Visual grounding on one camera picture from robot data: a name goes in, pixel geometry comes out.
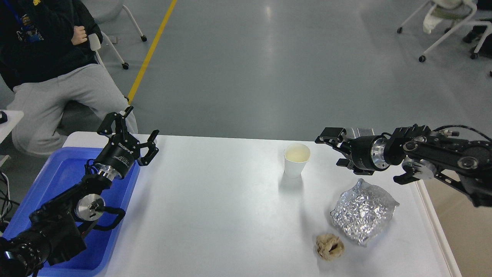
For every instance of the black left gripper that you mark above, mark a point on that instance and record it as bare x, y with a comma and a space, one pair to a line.
122, 148

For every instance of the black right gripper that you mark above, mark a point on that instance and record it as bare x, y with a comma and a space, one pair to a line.
366, 153

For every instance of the white paper cup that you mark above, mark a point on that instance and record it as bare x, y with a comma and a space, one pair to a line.
295, 158

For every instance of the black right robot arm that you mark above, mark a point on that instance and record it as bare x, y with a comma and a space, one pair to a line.
423, 153

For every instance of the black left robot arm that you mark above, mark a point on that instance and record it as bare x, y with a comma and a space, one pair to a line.
58, 228

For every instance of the left metal floor plate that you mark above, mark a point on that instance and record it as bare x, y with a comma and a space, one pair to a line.
351, 133

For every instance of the metal floor plate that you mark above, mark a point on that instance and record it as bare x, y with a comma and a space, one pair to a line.
351, 133
365, 132

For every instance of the right metal floor plate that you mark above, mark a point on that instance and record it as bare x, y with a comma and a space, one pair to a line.
365, 132

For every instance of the crumpled aluminium foil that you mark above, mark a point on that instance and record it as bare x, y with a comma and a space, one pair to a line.
363, 212

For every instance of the crumpled brown paper ball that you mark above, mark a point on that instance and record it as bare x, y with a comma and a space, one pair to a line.
329, 247

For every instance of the seated person in black hoodie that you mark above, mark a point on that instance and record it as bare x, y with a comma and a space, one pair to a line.
47, 62

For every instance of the white side table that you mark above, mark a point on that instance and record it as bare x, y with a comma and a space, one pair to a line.
9, 119

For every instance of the beige plastic bin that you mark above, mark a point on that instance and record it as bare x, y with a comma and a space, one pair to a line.
468, 229

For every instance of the white office chair far right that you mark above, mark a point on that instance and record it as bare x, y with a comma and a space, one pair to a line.
459, 12

